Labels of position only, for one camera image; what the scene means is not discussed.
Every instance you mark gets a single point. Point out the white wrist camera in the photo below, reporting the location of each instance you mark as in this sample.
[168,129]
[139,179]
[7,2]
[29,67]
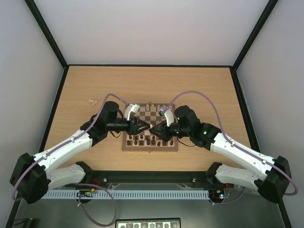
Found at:
[131,109]
[166,114]

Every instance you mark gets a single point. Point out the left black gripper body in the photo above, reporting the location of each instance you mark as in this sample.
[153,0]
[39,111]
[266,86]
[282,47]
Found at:
[131,130]

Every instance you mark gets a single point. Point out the left controller board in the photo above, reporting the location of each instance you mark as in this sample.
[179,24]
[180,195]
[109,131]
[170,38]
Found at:
[86,193]

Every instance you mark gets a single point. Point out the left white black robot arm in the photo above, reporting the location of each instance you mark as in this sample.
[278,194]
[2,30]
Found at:
[34,175]

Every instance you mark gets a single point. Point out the dark chess pieces back row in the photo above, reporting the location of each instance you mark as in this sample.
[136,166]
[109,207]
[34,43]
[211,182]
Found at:
[143,137]

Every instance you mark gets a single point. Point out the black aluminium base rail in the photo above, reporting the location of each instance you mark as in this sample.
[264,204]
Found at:
[152,177]

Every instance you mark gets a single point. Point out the printed reference sheet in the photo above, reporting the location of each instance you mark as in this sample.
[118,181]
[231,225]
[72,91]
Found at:
[148,223]

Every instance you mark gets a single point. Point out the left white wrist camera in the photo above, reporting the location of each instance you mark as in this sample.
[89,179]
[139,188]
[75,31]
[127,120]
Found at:
[131,109]

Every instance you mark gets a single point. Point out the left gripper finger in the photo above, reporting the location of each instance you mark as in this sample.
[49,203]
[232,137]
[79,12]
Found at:
[141,123]
[145,131]

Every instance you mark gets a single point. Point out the wooden chess board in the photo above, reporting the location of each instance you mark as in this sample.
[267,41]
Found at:
[153,118]

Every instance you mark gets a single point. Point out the light blue cable duct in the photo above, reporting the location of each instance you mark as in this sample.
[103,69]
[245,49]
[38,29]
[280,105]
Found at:
[134,194]

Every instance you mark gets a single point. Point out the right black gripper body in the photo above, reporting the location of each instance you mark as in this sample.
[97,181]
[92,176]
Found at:
[166,130]

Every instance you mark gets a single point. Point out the controller board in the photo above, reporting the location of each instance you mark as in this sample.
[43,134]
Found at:
[221,194]
[86,193]

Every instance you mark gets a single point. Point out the right controller board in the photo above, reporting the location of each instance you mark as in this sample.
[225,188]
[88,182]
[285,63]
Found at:
[221,194]

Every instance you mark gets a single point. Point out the dark chess pieces front row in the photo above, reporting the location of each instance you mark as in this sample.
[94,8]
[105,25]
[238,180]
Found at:
[147,143]

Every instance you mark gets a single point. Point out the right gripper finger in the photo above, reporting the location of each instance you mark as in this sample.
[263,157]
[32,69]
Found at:
[158,133]
[158,127]

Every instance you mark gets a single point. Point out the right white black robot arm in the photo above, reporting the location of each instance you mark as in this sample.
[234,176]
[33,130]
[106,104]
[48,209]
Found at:
[269,176]

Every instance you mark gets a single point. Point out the dark chess pieces row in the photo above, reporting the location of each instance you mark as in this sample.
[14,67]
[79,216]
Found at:
[143,137]
[147,143]

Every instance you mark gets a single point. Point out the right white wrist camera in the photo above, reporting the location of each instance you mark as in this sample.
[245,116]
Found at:
[166,114]

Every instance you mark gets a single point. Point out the left light piece pair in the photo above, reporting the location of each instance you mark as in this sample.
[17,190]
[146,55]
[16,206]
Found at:
[92,101]

